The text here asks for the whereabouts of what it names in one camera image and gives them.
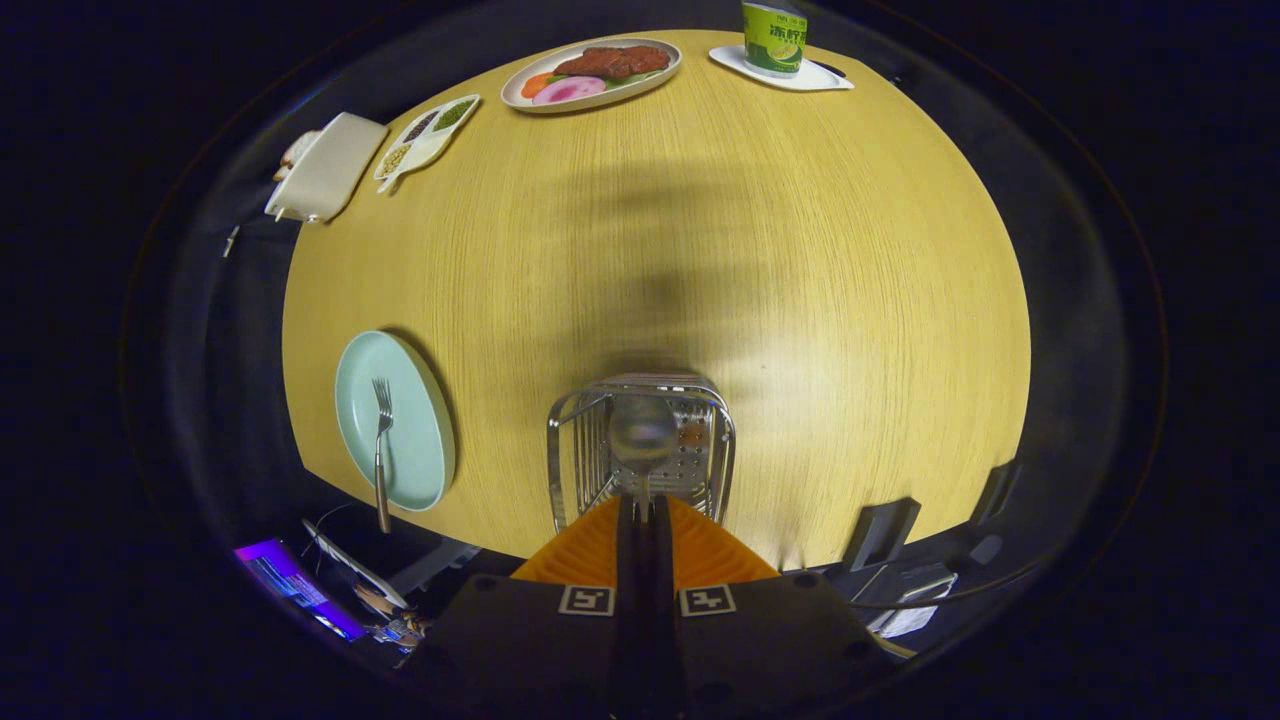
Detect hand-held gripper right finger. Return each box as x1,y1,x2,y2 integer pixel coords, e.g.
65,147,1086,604
645,495,896,720

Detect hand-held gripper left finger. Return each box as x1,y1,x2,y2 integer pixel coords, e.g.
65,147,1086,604
405,495,646,720

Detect metal spoon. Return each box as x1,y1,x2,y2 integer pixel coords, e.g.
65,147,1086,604
608,393,681,521

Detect metal fork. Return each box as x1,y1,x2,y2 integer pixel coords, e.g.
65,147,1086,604
372,377,394,534

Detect teal round plate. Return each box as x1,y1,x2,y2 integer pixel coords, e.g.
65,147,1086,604
334,330,457,513

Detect white-edged flat device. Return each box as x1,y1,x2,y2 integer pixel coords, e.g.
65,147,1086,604
303,518,409,609

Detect laptop with purple screen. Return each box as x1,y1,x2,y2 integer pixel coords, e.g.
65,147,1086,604
235,538,371,643

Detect white divided seasoning dish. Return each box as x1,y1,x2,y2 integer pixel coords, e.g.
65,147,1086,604
373,94,482,194

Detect black backdrop cloth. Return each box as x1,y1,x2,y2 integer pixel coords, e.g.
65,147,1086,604
160,20,521,541

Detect pink round food slice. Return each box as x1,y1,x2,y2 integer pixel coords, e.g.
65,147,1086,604
532,76,608,106

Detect white oval food plate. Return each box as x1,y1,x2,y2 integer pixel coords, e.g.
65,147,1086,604
500,37,683,114

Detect white toaster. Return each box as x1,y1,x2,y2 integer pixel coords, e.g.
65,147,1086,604
264,111,389,224

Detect red-brown meat pieces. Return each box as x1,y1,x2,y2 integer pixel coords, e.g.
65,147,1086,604
553,45,672,80

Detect white coaster tray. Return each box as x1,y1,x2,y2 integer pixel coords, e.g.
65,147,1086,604
708,44,856,93

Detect toast bread slice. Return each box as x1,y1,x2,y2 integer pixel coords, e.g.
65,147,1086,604
275,130,321,181

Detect green label drink bottle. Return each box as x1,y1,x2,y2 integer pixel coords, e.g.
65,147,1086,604
741,0,809,79

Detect metal wire cutlery basket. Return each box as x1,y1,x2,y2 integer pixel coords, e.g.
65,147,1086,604
546,373,738,534

